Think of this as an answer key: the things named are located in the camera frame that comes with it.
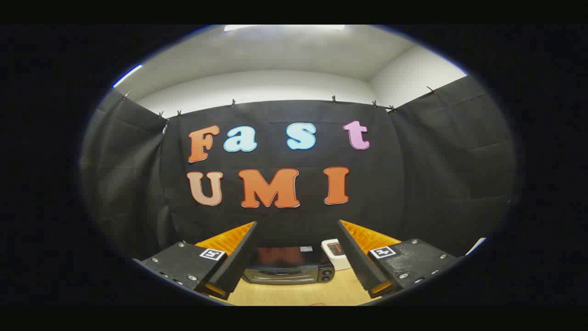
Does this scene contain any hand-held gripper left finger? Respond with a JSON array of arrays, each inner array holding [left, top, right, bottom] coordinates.
[[132, 221, 259, 302]]

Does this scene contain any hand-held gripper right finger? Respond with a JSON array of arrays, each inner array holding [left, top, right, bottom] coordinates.
[[336, 219, 465, 300]]

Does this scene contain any black toaster oven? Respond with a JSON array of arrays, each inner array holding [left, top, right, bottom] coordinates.
[[242, 246, 336, 285]]

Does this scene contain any white plastic appliance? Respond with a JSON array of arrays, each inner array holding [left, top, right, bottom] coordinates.
[[321, 239, 352, 271]]

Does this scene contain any black backdrop cloth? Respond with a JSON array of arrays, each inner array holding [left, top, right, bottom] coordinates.
[[79, 75, 517, 260]]

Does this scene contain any row of small backdrop clips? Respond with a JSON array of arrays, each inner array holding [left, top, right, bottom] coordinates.
[[121, 85, 438, 116]]

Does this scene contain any ceiling light panel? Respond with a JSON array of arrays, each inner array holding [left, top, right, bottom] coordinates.
[[224, 24, 345, 32]]

